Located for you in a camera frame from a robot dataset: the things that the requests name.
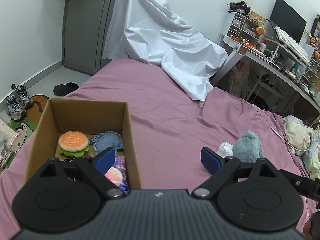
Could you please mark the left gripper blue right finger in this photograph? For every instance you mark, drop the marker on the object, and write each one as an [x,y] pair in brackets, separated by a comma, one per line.
[222,173]

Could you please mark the white plastic bag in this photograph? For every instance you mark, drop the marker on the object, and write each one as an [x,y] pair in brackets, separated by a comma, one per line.
[225,150]

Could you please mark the person's right hand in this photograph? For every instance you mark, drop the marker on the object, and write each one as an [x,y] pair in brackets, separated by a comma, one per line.
[309,230]

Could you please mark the white drawer organizer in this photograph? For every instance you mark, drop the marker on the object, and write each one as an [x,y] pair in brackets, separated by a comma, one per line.
[238,23]

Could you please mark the grey door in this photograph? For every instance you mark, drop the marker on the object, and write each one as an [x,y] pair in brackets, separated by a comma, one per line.
[85,24]

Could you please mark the cartoon floor mat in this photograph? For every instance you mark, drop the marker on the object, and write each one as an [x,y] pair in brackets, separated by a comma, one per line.
[26,126]

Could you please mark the grey sneakers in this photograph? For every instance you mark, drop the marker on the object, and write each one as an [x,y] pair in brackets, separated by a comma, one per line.
[18,102]

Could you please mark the crumpled light blanket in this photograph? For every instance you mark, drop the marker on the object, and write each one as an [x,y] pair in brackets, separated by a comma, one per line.
[303,141]

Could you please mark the cardboard box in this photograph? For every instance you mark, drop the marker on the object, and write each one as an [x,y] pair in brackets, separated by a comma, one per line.
[90,117]

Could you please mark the black computer monitor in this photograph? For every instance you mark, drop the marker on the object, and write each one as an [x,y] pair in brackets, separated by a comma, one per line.
[284,16]

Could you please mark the black slipper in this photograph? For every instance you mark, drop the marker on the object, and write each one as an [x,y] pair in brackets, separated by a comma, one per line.
[63,90]

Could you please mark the blue tissue pack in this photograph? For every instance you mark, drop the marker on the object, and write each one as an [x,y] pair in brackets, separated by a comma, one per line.
[117,174]

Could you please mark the white keyboard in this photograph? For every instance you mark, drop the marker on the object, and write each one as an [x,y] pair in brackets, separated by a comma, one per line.
[292,45]

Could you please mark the grey plush toy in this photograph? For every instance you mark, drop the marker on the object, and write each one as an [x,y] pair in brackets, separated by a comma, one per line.
[248,148]

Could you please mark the plush hamburger toy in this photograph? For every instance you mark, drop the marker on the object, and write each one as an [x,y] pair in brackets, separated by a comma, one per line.
[73,144]

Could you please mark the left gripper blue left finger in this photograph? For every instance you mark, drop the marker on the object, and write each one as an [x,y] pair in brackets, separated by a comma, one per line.
[93,171]

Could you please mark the white draped sheet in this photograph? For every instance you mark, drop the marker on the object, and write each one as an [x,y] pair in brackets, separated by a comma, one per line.
[149,32]

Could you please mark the pink bed sheet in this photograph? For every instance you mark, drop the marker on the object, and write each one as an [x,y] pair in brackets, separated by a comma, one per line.
[169,130]

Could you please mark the blue knitted cloth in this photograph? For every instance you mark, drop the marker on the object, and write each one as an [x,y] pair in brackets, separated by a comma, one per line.
[102,141]

